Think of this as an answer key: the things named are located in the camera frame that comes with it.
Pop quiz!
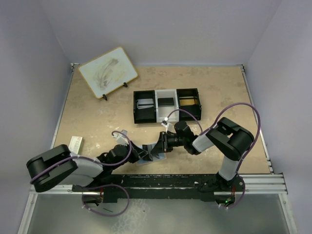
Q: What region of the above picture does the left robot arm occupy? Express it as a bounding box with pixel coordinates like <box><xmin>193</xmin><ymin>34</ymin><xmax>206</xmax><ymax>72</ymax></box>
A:
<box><xmin>26</xmin><ymin>143</ymin><xmax>150</xmax><ymax>193</ymax></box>

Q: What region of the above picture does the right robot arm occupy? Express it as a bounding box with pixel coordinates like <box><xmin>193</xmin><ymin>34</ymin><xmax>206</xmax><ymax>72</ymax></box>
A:
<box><xmin>150</xmin><ymin>117</ymin><xmax>254</xmax><ymax>181</ymax></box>

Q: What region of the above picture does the gold card in bin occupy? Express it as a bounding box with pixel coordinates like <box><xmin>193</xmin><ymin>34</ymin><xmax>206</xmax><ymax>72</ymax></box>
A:
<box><xmin>179</xmin><ymin>97</ymin><xmax>198</xmax><ymax>106</ymax></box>

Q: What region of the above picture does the black card in bin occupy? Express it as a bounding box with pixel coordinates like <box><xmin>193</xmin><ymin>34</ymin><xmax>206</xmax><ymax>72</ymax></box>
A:
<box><xmin>157</xmin><ymin>97</ymin><xmax>175</xmax><ymax>107</ymax></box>

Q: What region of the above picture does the silver cards stack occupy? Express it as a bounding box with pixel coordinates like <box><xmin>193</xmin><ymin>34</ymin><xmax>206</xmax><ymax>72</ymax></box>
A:
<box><xmin>136</xmin><ymin>98</ymin><xmax>154</xmax><ymax>109</ymax></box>

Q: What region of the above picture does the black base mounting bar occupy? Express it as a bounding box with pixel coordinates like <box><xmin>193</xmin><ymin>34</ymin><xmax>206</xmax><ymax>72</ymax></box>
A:
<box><xmin>72</xmin><ymin>174</ymin><xmax>245</xmax><ymax>203</ymax></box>

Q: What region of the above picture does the left black tray bin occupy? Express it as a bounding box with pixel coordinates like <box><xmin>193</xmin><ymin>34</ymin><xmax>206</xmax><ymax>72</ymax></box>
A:
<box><xmin>133</xmin><ymin>90</ymin><xmax>156</xmax><ymax>124</ymax></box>

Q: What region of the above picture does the black tray bin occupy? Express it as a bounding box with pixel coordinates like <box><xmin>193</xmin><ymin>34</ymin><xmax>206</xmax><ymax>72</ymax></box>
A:
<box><xmin>133</xmin><ymin>90</ymin><xmax>156</xmax><ymax>124</ymax></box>
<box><xmin>176</xmin><ymin>88</ymin><xmax>202</xmax><ymax>120</ymax></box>

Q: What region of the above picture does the middle white tray bin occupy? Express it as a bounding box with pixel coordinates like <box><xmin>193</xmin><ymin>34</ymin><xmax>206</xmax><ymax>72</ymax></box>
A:
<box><xmin>155</xmin><ymin>89</ymin><xmax>178</xmax><ymax>123</ymax></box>

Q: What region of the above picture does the right black tray bin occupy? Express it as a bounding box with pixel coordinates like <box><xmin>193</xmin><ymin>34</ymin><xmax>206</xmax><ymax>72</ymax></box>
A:
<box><xmin>176</xmin><ymin>88</ymin><xmax>202</xmax><ymax>120</ymax></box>

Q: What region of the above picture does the white green paper box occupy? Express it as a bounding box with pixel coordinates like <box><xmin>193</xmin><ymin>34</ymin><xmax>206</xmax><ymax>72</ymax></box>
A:
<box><xmin>68</xmin><ymin>136</ymin><xmax>83</xmax><ymax>154</ymax></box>

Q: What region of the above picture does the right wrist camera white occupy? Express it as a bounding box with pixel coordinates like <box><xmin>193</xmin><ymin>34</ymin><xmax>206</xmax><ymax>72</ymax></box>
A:
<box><xmin>161</xmin><ymin>117</ymin><xmax>173</xmax><ymax>132</ymax></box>

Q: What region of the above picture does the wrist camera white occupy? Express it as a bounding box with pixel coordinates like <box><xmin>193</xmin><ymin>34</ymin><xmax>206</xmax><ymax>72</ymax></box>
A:
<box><xmin>112</xmin><ymin>130</ymin><xmax>129</xmax><ymax>146</ymax></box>
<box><xmin>161</xmin><ymin>117</ymin><xmax>173</xmax><ymax>132</ymax></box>

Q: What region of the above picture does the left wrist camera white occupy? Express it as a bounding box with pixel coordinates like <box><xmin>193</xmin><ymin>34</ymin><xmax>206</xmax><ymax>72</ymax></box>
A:
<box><xmin>112</xmin><ymin>130</ymin><xmax>129</xmax><ymax>146</ymax></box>

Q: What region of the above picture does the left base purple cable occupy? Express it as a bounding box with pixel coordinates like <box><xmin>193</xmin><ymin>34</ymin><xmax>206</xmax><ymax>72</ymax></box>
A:
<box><xmin>81</xmin><ymin>182</ymin><xmax>132</xmax><ymax>217</ymax></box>

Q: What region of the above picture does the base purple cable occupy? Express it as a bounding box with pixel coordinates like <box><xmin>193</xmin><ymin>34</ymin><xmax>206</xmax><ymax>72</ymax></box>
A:
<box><xmin>81</xmin><ymin>182</ymin><xmax>132</xmax><ymax>217</ymax></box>
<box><xmin>218</xmin><ymin>176</ymin><xmax>247</xmax><ymax>210</ymax></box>

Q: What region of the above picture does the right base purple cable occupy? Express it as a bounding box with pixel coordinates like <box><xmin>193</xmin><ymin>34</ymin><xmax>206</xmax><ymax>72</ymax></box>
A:
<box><xmin>218</xmin><ymin>176</ymin><xmax>247</xmax><ymax>210</ymax></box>

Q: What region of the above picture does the whiteboard with yellow frame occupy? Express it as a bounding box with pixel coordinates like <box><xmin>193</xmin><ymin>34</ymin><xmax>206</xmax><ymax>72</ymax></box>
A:
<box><xmin>78</xmin><ymin>46</ymin><xmax>138</xmax><ymax>99</ymax></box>

